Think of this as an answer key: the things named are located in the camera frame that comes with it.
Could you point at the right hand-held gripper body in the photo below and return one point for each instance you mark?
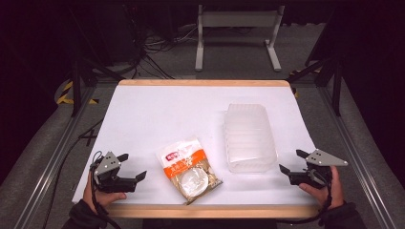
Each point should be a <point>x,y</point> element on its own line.
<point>313,175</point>

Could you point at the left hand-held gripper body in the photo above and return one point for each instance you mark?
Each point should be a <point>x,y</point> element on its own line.
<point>110,181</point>

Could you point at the clear plastic container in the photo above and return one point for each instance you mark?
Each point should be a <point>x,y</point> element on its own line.
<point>250,140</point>

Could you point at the orange and white snack packet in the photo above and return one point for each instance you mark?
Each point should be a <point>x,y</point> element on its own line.
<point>187,168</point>

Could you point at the person's left hand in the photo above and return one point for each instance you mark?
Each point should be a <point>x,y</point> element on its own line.
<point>102,198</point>

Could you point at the person's right hand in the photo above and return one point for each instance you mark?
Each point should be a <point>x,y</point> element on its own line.
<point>334,194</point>

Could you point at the black tape cross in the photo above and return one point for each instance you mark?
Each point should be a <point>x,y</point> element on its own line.
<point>89,137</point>

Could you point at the white table sheet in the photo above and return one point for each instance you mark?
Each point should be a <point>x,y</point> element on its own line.
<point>159,114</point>

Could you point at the black tripod stand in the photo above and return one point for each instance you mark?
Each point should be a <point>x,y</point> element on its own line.
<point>76,82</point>
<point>336,86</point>

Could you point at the yellow and black hazard tape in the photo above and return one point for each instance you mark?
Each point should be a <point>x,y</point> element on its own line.
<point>65,95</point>

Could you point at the white metal stand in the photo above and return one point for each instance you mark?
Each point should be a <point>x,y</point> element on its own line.
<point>238,19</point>

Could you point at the aluminium floor rail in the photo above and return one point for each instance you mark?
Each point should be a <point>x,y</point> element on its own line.
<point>353,152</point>
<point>47,168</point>

